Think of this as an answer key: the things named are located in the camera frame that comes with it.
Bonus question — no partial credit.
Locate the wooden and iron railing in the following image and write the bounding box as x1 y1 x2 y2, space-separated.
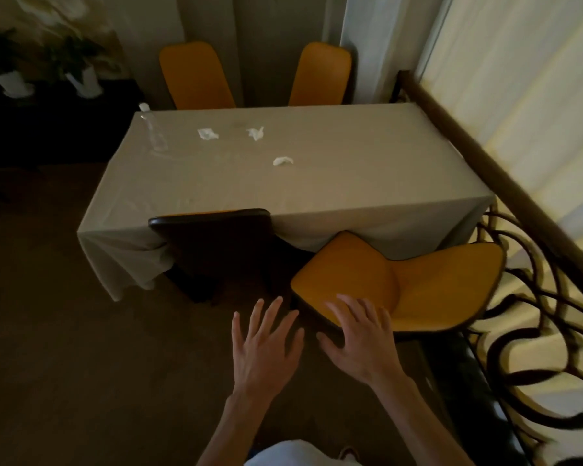
391 70 583 466

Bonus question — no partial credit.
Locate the person's left hand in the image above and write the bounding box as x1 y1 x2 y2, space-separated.
231 297 306 401

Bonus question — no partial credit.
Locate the person's white shirt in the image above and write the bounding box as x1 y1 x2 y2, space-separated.
243 440 338 466

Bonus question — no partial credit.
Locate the dark wooden cabinet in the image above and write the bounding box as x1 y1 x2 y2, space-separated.
0 80 144 168

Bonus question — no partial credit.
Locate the orange chair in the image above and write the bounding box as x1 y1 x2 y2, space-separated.
290 231 507 335
159 41 237 110
288 41 353 107
148 208 292 306

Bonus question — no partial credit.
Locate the beige tablecloth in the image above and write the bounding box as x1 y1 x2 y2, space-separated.
77 103 496 302

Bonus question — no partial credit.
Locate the person's left forearm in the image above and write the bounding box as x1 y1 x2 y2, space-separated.
197 390 278 466

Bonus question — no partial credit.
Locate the person's right forearm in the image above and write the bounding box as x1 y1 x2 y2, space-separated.
372 376 474 466

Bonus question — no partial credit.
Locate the grey curtain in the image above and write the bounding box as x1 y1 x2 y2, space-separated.
99 0 353 109

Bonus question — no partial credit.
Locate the person's right hand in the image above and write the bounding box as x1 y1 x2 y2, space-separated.
316 294 407 388

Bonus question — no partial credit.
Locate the clear plastic bottle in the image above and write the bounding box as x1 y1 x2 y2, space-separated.
138 103 170 152

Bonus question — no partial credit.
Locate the potted plant in white pot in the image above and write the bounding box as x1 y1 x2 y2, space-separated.
44 36 109 100
0 26 35 99

